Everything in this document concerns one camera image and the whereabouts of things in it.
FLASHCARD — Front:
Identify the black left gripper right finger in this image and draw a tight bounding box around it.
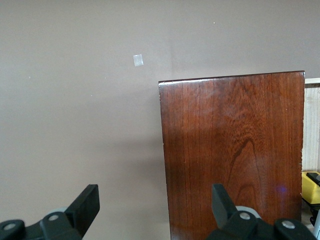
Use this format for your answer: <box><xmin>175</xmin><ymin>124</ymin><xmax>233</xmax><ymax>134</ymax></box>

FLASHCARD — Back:
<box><xmin>205</xmin><ymin>183</ymin><xmax>318</xmax><ymax>240</ymax></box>

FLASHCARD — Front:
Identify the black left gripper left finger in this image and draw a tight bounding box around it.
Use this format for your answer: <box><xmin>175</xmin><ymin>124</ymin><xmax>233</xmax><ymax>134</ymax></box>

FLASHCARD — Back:
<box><xmin>0</xmin><ymin>184</ymin><xmax>101</xmax><ymax>240</ymax></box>

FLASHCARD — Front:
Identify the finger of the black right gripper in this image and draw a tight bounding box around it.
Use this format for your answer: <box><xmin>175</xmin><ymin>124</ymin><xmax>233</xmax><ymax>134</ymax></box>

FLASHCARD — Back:
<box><xmin>306</xmin><ymin>171</ymin><xmax>320</xmax><ymax>187</ymax></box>
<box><xmin>309</xmin><ymin>207</ymin><xmax>320</xmax><ymax>226</ymax></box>

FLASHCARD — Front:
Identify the yellow block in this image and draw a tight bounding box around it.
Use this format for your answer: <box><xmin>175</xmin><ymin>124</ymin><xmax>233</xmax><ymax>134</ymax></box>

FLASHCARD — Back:
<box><xmin>301</xmin><ymin>171</ymin><xmax>320</xmax><ymax>204</ymax></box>

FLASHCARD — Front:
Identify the dark brown wooden cabinet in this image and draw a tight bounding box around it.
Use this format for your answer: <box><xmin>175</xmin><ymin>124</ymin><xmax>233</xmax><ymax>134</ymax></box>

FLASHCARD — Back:
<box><xmin>157</xmin><ymin>70</ymin><xmax>307</xmax><ymax>240</ymax></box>

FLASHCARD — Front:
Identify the brown table cover sheet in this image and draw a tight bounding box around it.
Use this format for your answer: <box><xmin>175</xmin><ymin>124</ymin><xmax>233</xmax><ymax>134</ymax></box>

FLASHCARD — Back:
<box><xmin>0</xmin><ymin>0</ymin><xmax>320</xmax><ymax>240</ymax></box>

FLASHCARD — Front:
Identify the small clear tape patch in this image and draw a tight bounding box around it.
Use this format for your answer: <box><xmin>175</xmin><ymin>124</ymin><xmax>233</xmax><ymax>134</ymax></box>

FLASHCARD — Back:
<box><xmin>132</xmin><ymin>53</ymin><xmax>145</xmax><ymax>67</ymax></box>

